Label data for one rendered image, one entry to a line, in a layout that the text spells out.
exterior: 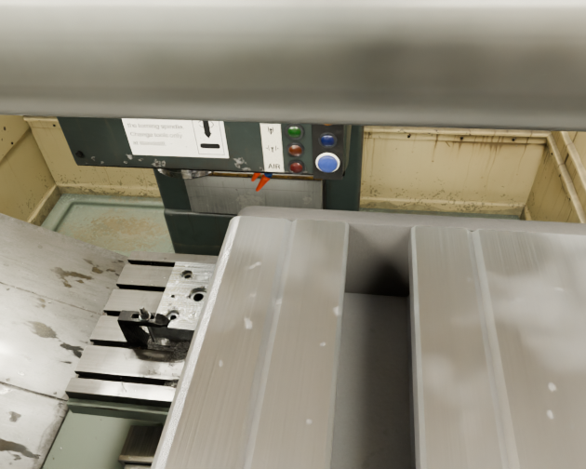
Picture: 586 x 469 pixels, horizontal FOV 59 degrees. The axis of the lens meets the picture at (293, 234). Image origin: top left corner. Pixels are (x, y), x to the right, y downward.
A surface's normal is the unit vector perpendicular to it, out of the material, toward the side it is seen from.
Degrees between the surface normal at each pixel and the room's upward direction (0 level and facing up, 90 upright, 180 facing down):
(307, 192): 90
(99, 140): 90
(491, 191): 90
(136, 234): 0
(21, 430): 24
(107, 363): 0
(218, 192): 90
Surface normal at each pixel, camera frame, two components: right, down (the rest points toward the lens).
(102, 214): -0.04, -0.71
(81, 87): -0.13, 0.70
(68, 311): 0.36, -0.64
